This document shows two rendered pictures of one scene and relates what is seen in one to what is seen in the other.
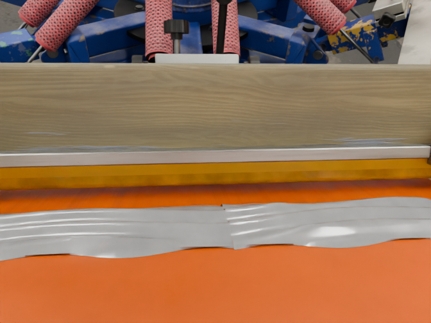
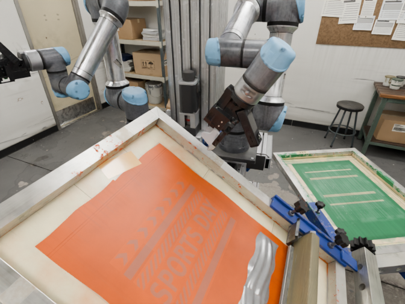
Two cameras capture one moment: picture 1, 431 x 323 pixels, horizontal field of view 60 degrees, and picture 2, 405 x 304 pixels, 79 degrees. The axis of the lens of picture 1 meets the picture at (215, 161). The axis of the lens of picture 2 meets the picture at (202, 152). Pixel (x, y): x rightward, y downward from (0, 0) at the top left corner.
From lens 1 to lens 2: 0.57 m
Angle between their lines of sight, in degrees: 86
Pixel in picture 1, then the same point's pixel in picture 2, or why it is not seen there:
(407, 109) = not seen: outside the picture
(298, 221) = not seen: outside the picture
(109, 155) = (285, 272)
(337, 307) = (219, 284)
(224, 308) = (228, 266)
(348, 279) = (224, 296)
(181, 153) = (282, 291)
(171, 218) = (260, 281)
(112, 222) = (261, 266)
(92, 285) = (242, 253)
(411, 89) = not seen: outside the picture
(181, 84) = (303, 291)
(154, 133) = (291, 286)
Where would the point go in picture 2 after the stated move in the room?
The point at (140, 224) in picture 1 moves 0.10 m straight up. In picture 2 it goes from (258, 271) to (263, 245)
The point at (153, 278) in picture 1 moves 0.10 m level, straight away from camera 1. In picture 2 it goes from (240, 263) to (280, 272)
